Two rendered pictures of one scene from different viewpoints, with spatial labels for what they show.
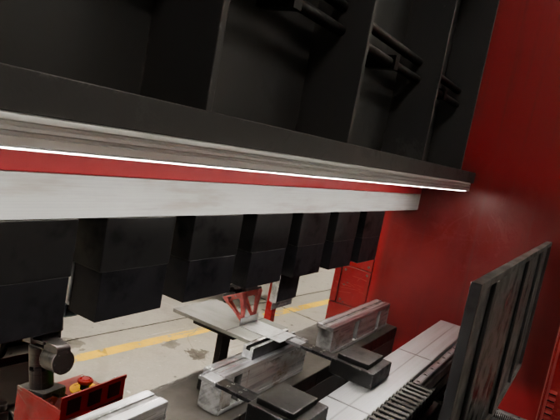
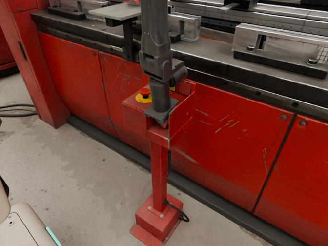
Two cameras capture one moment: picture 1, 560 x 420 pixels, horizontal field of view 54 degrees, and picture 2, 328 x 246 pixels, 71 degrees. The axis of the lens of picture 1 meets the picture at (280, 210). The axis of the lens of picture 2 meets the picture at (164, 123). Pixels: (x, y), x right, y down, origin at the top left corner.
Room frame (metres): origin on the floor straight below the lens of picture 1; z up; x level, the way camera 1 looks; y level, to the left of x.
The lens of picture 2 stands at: (1.20, 1.10, 1.20)
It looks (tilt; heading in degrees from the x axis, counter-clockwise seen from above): 38 degrees down; 275
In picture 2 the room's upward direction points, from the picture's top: straight up
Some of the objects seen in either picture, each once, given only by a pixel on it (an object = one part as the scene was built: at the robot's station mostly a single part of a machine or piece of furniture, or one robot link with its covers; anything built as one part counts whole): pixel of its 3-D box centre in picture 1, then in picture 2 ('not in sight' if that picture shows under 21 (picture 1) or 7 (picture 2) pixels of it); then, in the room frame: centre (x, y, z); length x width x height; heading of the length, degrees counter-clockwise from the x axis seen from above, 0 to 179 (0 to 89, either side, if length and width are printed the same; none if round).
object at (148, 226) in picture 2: not in sight; (156, 217); (1.30, 0.45, 0.06); 0.25 x 0.20 x 0.12; 61
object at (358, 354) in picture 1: (333, 353); not in sight; (1.30, -0.20, 1.01); 0.26 x 0.12 x 0.05; 59
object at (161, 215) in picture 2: not in sight; (160, 206); (1.29, 0.43, 0.13); 0.10 x 0.10 x 0.01; 61
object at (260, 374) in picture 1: (258, 369); (160, 22); (1.33, -0.02, 0.92); 0.39 x 0.06 x 0.10; 149
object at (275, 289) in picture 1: (284, 289); not in sight; (1.37, -0.05, 1.13); 0.10 x 0.02 x 0.10; 149
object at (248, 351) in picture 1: (269, 343); (154, 6); (1.35, -0.04, 0.99); 0.20 x 0.03 x 0.03; 149
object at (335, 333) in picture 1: (354, 324); (78, 6); (1.85, -0.33, 0.92); 0.50 x 0.06 x 0.10; 149
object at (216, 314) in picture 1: (230, 319); (128, 9); (1.45, 0.08, 1.00); 0.26 x 0.18 x 0.01; 59
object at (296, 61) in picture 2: not in sight; (277, 61); (0.88, 0.31, 0.89); 0.30 x 0.05 x 0.03; 149
